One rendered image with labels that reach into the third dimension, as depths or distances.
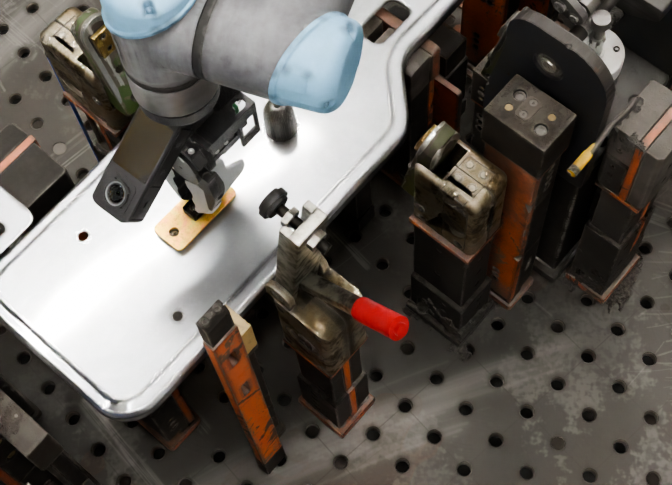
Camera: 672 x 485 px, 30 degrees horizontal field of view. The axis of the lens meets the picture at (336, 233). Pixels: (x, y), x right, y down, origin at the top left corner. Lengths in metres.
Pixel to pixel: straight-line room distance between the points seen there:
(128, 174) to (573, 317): 0.64
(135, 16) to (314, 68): 0.13
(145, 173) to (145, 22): 0.20
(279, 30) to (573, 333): 0.72
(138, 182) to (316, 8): 0.25
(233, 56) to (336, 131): 0.37
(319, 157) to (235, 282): 0.16
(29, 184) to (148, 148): 0.27
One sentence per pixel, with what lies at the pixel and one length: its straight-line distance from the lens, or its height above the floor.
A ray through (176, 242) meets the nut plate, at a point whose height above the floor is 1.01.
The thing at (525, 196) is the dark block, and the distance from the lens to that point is 1.24.
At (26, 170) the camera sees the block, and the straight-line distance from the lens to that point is 1.33.
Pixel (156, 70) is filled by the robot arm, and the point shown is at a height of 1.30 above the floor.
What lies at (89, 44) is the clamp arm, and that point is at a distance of 1.25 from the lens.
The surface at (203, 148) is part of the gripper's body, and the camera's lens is 1.10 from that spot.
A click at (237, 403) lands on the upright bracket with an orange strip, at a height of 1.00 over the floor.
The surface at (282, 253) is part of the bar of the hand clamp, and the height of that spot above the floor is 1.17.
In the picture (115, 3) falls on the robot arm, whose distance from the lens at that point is 0.92.
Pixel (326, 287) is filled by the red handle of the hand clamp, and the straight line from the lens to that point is 1.10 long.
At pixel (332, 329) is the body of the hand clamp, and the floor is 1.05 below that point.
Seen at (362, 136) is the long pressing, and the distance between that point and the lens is 1.27.
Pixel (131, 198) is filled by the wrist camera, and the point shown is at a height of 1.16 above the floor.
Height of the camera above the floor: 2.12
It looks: 66 degrees down
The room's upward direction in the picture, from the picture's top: 7 degrees counter-clockwise
